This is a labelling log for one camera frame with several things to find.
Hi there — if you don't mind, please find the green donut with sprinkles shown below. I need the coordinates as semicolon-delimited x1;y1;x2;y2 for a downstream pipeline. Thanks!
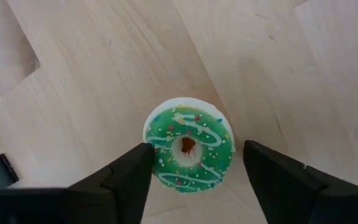
142;96;236;194

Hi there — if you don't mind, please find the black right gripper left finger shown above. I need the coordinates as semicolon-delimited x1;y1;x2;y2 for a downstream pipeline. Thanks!
67;142;155;224

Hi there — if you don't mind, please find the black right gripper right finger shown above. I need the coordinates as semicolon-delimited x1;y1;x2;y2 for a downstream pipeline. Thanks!
243;139;358;224

